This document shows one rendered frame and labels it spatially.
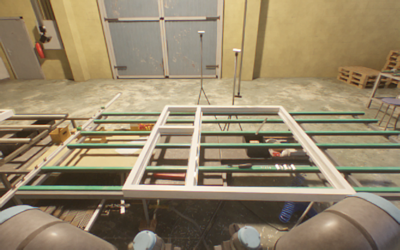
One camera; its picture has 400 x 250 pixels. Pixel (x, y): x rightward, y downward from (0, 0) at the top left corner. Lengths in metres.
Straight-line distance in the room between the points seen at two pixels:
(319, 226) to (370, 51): 9.24
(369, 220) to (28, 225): 0.64
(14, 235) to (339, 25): 8.77
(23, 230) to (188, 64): 7.29
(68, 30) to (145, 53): 2.49
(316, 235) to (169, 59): 7.41
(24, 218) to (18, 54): 9.67
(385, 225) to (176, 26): 7.32
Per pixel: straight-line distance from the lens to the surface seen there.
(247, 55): 7.34
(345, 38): 8.97
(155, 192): 1.39
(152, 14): 7.65
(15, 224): 0.54
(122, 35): 7.98
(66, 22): 8.38
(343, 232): 0.48
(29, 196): 1.89
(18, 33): 9.89
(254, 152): 2.26
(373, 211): 0.54
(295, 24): 8.12
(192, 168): 1.50
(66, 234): 0.48
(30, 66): 10.01
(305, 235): 0.48
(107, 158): 2.32
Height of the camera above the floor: 1.90
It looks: 27 degrees down
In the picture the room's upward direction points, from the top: 1 degrees counter-clockwise
